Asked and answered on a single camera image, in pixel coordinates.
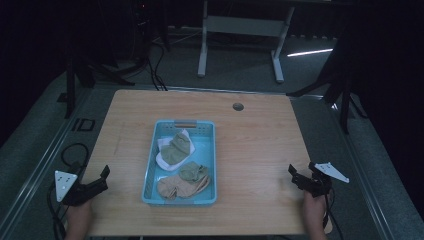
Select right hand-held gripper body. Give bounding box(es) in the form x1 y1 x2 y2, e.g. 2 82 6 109
299 161 351 198

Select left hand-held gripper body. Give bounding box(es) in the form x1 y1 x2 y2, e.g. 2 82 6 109
54 170 101 207

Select person's left hand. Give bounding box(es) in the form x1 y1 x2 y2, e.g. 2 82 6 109
65 198 94 228

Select person's right hand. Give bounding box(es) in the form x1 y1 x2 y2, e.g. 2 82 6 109
302 191 329 231

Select white sock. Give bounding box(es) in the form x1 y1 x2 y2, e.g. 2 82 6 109
155 129 196 172

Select beige sock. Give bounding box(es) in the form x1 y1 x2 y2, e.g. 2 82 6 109
156 174 212 201

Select green sock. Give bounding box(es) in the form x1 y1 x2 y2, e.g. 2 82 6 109
177 161 210 185
160 132 192 166

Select black metal stand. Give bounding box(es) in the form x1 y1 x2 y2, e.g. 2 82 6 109
56 39 136 120
286 33 369 135

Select light blue plastic basket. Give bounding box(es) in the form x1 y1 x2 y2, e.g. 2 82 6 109
141 119 218 206

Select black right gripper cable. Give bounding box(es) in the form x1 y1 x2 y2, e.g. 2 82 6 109
321 186 345 240

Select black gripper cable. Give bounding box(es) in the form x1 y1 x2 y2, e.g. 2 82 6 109
321 186 345 240
46 142 90 240

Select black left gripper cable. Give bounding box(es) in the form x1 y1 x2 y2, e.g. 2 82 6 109
46 142 90 240

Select black floor bracket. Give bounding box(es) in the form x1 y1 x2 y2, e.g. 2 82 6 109
71 117 97 132

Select black floor cables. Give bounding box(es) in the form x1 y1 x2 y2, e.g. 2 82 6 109
133 19 169 92

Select white metal desk frame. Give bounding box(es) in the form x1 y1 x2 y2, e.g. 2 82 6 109
197 0 297 84

